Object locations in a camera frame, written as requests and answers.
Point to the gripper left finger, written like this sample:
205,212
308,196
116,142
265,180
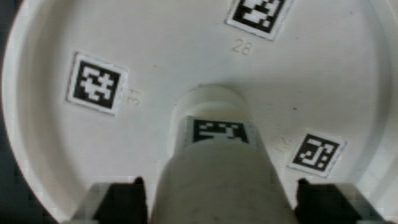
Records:
112,204

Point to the white round table top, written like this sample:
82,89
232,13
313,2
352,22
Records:
109,56

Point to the white cylindrical table leg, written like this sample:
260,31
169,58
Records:
219,187

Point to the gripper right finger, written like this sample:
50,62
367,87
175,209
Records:
331,204

